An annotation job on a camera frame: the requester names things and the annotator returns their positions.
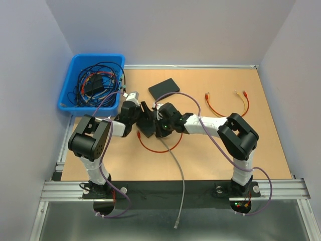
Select grey ethernet cable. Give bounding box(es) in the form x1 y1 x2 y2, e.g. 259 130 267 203
159 138 186 229

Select tangled cables in bin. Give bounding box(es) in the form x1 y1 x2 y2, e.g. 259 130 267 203
66 62 127 107

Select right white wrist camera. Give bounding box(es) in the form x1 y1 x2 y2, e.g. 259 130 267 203
152 103 163 110

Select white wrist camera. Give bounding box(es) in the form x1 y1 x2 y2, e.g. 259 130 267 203
152 103 163 110
123 91 139 105

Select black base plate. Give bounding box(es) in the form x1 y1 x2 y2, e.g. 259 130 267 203
79 180 261 212

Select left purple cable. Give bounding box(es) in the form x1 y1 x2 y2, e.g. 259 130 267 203
91 91 132 218

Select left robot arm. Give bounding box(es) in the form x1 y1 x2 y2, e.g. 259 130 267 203
68 100 155 199

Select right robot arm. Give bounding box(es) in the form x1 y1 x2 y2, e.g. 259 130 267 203
152 103 259 196

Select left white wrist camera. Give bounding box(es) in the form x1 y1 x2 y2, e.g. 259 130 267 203
123 91 139 105

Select blue plastic bin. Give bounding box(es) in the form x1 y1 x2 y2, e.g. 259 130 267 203
58 54 126 116

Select red short patch cable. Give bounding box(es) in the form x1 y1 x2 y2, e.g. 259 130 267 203
204 90 250 118

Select black network switch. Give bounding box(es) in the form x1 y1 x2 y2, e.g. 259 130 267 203
148 78 180 101
136 108 157 138

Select yellow short patch cable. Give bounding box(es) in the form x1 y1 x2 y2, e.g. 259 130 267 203
205 90 247 118

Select aluminium rail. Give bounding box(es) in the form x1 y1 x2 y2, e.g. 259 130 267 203
40 179 310 202

